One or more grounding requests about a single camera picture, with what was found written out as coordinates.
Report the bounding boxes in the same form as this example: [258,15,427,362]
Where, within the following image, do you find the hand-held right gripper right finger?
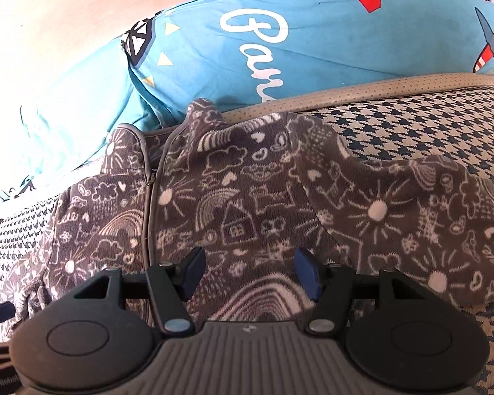
[295,247,425,335]

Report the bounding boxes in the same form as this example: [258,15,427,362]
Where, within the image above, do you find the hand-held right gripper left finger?
[72,246,206,335]

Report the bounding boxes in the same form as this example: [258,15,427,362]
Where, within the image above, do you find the grey patterned fleece garment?
[0,98,494,338]

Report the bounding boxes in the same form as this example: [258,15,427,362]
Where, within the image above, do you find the houndstooth sofa seat cover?
[0,72,494,395]

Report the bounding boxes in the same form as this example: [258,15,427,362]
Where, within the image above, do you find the blue printed sofa back cover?
[0,0,494,208]

